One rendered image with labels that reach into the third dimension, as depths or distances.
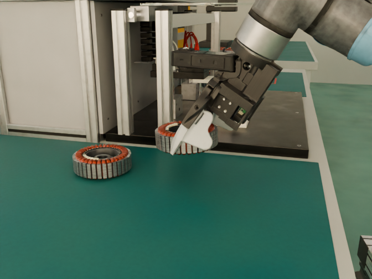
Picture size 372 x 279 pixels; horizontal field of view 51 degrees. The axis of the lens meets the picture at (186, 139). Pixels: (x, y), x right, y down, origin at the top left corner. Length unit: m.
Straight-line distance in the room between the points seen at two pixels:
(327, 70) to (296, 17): 5.84
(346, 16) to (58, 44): 0.62
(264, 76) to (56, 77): 0.54
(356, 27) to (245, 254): 0.34
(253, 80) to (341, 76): 5.86
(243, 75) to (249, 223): 0.23
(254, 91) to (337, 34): 0.14
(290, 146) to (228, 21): 5.60
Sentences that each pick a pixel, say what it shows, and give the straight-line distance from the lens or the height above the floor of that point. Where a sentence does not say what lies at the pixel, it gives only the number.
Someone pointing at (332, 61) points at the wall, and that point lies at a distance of 6.41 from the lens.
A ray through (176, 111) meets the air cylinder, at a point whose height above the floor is 0.79.
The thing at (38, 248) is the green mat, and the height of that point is 0.75.
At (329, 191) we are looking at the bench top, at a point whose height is 0.75.
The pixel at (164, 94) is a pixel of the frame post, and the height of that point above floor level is 0.87.
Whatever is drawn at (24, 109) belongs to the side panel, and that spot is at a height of 0.82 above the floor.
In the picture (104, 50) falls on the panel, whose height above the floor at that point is 0.96.
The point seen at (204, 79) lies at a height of 0.88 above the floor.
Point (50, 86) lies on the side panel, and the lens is 0.98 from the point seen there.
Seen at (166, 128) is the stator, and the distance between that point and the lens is 0.69.
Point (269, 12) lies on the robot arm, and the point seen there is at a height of 1.05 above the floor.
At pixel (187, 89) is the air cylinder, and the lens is 1.27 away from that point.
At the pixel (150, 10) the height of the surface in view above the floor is 1.05.
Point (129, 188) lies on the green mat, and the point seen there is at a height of 0.75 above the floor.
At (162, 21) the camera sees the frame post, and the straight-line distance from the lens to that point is 0.85.
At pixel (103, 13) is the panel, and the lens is 0.94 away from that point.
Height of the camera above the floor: 1.05
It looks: 18 degrees down
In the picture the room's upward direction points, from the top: straight up
